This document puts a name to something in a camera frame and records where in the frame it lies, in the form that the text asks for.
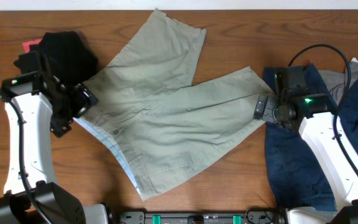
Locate khaki green shorts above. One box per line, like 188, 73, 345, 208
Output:
78, 10, 272, 200

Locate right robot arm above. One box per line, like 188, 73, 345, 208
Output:
254, 65, 358, 223

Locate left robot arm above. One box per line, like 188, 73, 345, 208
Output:
0, 51, 114, 223

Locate black folded garment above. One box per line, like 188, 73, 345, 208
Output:
14, 31, 98, 85

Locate red folded garment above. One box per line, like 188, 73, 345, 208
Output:
22, 39, 41, 53

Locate grey garment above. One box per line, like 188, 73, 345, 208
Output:
318, 57, 358, 104

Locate dark blue denim jeans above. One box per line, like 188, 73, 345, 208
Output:
265, 65, 358, 212

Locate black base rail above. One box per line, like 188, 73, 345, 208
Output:
119, 208, 288, 224

